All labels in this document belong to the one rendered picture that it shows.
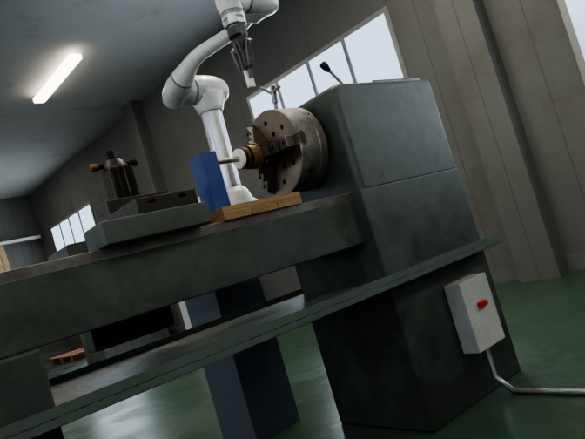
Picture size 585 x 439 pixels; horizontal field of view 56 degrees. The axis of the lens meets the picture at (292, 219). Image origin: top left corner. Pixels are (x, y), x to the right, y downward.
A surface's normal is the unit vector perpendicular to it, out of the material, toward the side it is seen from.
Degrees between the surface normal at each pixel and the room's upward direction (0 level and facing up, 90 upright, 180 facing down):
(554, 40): 90
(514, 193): 90
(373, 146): 90
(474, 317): 90
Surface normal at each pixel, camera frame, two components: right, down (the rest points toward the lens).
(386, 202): 0.59, -0.22
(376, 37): -0.70, 0.17
